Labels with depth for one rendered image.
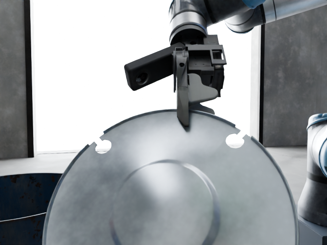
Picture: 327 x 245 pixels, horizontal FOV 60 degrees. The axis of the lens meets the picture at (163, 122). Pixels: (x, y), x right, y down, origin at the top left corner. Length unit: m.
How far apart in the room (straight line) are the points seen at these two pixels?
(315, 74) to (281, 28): 1.09
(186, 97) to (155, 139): 0.07
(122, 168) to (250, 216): 0.17
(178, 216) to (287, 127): 5.30
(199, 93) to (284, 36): 5.28
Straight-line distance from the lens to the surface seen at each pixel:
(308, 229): 0.69
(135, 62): 0.48
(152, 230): 0.34
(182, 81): 0.41
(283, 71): 5.55
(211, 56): 0.46
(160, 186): 0.35
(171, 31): 0.55
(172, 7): 0.62
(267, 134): 5.35
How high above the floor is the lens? 0.69
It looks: 3 degrees down
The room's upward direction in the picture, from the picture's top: straight up
